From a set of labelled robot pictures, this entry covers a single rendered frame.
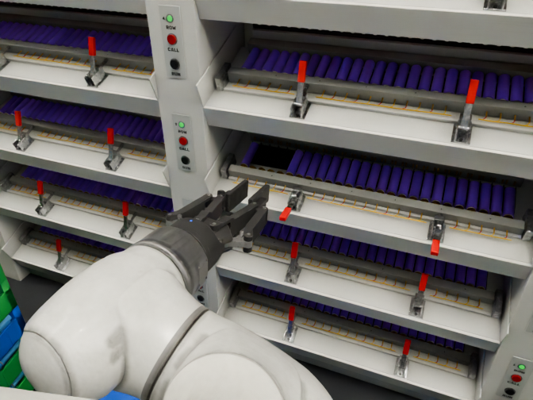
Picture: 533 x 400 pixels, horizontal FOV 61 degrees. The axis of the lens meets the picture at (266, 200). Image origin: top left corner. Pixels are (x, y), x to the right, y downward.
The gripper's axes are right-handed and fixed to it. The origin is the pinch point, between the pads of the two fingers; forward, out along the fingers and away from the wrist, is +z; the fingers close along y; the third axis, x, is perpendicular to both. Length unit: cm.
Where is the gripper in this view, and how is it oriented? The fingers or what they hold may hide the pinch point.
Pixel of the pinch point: (247, 197)
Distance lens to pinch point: 72.9
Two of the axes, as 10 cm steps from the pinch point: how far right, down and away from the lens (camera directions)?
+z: 3.8, -3.6, 8.5
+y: 9.2, 2.1, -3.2
